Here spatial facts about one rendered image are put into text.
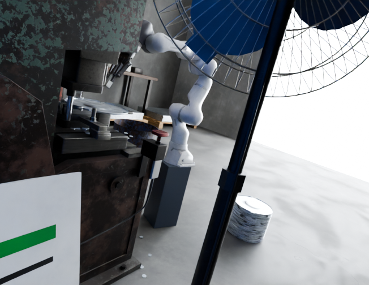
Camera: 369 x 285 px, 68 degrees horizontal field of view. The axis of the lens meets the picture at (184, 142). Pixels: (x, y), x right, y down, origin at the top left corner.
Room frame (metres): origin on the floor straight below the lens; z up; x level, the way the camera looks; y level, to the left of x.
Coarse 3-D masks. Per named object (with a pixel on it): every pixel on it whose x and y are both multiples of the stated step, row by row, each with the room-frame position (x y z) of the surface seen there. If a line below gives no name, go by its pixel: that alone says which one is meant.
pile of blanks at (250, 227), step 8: (240, 208) 1.82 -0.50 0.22; (232, 216) 1.86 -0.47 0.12; (240, 216) 1.80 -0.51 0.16; (248, 216) 1.79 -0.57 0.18; (256, 216) 1.77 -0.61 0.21; (264, 216) 1.78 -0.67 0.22; (232, 224) 1.84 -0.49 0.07; (240, 224) 1.81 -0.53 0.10; (248, 224) 1.77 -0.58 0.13; (256, 224) 1.77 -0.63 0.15; (264, 224) 1.80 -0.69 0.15; (232, 232) 1.82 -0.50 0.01; (240, 232) 1.78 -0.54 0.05; (248, 232) 1.77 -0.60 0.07; (256, 232) 1.79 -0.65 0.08; (264, 232) 1.82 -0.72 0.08; (248, 240) 1.77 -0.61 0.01; (256, 240) 1.78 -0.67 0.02
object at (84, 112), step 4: (60, 104) 1.16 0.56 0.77; (64, 104) 1.15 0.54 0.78; (60, 108) 1.16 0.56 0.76; (64, 108) 1.14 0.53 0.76; (72, 108) 1.11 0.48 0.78; (60, 112) 1.15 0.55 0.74; (64, 112) 1.14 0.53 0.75; (72, 112) 1.10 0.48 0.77; (76, 112) 1.11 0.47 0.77; (80, 112) 1.13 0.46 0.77; (84, 112) 1.14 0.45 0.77; (88, 112) 1.16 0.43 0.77; (72, 116) 1.10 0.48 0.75; (76, 116) 1.12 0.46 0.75; (88, 116) 1.16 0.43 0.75
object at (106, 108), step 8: (72, 104) 1.18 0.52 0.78; (80, 104) 1.23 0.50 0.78; (88, 104) 1.24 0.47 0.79; (96, 104) 1.29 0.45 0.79; (104, 104) 1.38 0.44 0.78; (112, 104) 1.42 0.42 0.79; (96, 112) 1.14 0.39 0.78; (104, 112) 1.16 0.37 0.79; (112, 112) 1.23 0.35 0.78; (120, 112) 1.27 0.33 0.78
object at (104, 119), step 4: (124, 112) 1.33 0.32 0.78; (128, 112) 1.35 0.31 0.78; (132, 112) 1.37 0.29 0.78; (96, 116) 1.23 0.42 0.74; (100, 116) 1.24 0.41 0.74; (104, 116) 1.26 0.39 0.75; (108, 116) 1.28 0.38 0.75; (100, 120) 1.24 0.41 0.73; (104, 120) 1.26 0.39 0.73; (108, 120) 1.28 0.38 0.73; (108, 124) 1.28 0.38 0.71
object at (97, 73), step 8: (72, 56) 1.12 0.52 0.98; (64, 64) 1.16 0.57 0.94; (72, 64) 1.12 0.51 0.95; (80, 64) 1.10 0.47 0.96; (88, 64) 1.13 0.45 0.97; (96, 64) 1.16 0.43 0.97; (104, 64) 1.19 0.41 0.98; (64, 72) 1.15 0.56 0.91; (72, 72) 1.11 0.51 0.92; (80, 72) 1.11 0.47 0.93; (88, 72) 1.14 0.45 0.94; (96, 72) 1.17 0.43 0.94; (104, 72) 1.20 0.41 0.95; (72, 80) 1.11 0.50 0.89; (80, 80) 1.11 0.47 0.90; (88, 80) 1.14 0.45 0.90; (96, 80) 1.17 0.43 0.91; (104, 80) 1.23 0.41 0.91
